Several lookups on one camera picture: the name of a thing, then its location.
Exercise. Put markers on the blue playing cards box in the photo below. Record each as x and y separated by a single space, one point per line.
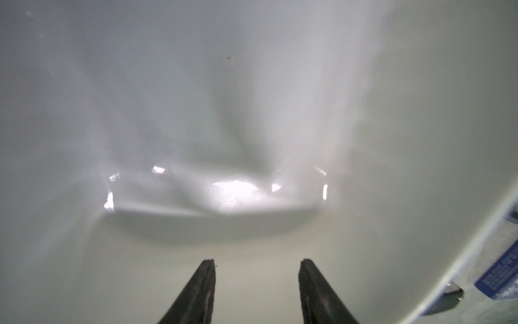
500 281

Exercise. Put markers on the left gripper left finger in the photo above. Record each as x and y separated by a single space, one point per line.
195 302

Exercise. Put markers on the white plastic storage box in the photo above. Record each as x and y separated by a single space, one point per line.
139 138

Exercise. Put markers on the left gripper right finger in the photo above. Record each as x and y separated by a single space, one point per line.
320 303

